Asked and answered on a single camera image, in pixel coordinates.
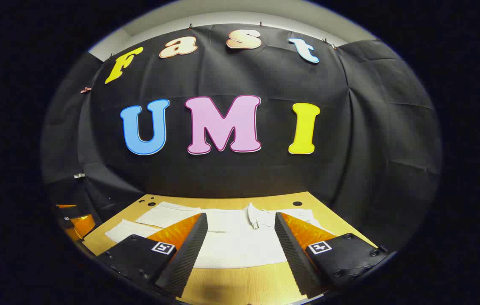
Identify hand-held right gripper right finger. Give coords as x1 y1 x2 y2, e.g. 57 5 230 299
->
275 212 389 298

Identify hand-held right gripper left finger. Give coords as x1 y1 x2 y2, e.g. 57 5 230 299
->
96 213 209 298

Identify white jeans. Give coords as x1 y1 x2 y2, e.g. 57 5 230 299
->
105 201 336 269

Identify black backdrop cloth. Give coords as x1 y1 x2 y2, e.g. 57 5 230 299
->
41 23 443 255

